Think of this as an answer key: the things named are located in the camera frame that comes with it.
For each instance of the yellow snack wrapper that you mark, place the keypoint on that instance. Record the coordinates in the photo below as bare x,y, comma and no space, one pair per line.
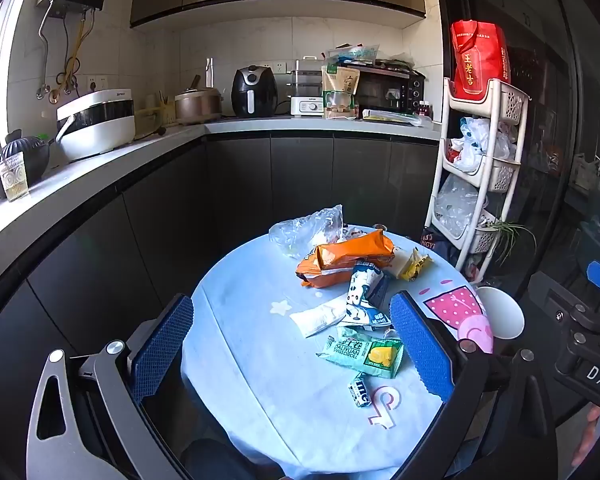
414,266

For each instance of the dark blue shopping bag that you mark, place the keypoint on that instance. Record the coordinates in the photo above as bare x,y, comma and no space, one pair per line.
437,247

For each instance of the blue white milk wrapper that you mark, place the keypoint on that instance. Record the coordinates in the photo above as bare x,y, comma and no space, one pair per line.
362,290

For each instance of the white wall socket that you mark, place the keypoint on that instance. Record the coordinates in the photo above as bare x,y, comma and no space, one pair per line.
96,83
280,68

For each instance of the yellow utensil holder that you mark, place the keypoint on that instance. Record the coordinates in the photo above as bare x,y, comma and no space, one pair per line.
155,117

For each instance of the small blue gum packet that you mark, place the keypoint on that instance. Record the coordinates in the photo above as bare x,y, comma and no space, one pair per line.
360,391

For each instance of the black-framed glass door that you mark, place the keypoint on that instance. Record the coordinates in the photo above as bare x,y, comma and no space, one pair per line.
555,110

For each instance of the white flat wrapper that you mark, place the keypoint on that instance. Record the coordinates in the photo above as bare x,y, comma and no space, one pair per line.
317,317

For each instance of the orange snack bag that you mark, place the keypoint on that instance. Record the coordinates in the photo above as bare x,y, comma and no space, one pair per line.
350,255

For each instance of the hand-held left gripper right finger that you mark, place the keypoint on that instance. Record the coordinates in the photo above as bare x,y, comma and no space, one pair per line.
422,350

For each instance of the white plastic bags bundle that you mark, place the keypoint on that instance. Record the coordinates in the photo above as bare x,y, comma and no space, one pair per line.
480,140

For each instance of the red gift bag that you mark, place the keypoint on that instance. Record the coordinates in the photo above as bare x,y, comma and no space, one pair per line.
480,60

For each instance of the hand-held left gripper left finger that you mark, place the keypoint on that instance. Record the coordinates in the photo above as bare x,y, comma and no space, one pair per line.
162,345

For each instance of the black toaster oven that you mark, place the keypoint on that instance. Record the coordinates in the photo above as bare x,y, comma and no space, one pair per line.
385,90

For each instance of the green spider plant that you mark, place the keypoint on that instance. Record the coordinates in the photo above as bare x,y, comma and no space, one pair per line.
505,227

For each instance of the white rice cooker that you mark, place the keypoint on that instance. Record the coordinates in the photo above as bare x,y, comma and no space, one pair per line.
95,125

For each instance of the brown pressure cooker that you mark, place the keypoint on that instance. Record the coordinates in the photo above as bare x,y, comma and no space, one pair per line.
197,105

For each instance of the yellow white flat box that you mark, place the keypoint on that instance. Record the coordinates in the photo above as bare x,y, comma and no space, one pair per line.
390,116

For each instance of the white food steamer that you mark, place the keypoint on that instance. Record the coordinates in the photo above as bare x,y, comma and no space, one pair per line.
307,105

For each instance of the clear crumpled plastic bag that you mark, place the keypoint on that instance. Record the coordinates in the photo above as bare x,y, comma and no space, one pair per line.
300,230

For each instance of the green egg roll wrapper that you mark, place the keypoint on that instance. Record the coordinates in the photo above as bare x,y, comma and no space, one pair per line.
360,355

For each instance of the light blue printed tablecloth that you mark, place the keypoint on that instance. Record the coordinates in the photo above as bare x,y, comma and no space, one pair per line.
260,350

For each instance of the clear plastic bags bundle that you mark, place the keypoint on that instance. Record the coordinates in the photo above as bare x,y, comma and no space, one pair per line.
455,205

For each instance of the glass cup with owl print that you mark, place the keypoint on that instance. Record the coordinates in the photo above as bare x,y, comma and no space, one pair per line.
12,180

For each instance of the green white food pouch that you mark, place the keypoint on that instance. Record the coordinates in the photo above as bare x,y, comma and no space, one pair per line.
337,85

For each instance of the person's right hand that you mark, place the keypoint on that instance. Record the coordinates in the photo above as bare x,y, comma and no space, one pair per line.
592,435

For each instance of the black pumpkin teapot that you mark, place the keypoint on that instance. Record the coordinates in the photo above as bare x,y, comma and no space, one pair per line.
25,155

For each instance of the white round bin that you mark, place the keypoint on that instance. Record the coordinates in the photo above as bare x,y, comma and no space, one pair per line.
502,312

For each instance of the clear packaged food bag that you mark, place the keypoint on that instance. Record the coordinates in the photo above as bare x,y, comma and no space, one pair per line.
352,52

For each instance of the white plastic storage rack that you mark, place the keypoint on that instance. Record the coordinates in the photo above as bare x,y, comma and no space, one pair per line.
510,105

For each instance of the black air fryer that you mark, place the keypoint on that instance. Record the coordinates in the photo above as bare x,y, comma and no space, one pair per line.
252,90

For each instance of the dark lower kitchen cabinets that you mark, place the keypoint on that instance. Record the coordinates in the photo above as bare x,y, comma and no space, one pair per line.
305,175

